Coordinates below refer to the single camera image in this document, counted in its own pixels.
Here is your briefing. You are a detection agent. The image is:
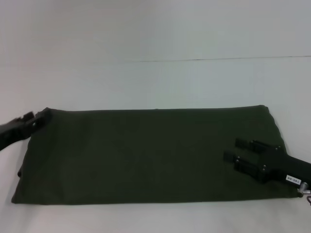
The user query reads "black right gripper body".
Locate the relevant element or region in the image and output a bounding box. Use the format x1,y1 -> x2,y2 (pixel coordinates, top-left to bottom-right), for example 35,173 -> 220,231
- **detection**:
257,145 -> 311,193

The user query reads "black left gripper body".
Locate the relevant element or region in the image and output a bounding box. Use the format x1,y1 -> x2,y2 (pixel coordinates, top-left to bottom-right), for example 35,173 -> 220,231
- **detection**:
0,116 -> 37,151

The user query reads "dark green FREE! t-shirt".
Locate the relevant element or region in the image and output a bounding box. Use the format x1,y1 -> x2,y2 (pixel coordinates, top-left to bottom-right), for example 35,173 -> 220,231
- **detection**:
11,104 -> 302,200

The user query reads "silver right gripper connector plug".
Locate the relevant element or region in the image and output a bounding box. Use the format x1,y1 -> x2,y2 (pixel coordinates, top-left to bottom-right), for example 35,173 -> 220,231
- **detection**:
292,183 -> 310,199

